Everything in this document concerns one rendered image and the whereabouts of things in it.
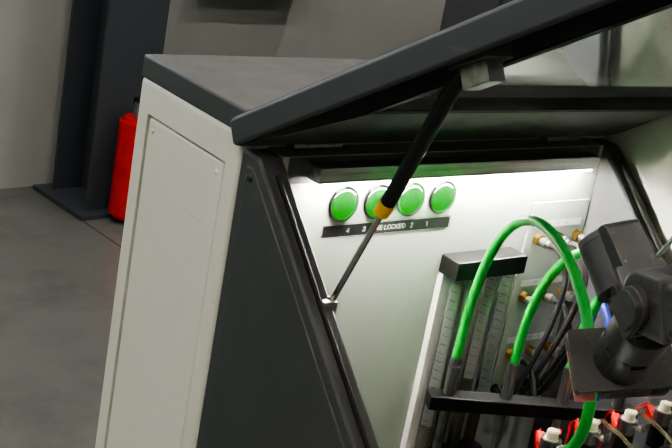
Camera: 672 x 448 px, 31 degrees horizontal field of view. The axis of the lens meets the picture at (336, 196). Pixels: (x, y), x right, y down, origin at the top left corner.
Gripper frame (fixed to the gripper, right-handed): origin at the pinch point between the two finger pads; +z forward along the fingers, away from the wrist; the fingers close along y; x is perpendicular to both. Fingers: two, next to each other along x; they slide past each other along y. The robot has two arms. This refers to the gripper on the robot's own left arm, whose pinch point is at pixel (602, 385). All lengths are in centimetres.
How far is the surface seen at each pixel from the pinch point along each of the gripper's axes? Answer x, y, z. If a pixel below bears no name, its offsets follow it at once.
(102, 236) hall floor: -181, 110, 344
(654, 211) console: -42, -25, 47
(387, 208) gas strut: -21.7, 21.1, -0.8
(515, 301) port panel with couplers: -31, -3, 56
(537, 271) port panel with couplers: -35, -7, 54
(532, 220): -27.0, 1.2, 16.2
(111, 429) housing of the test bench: -16, 61, 62
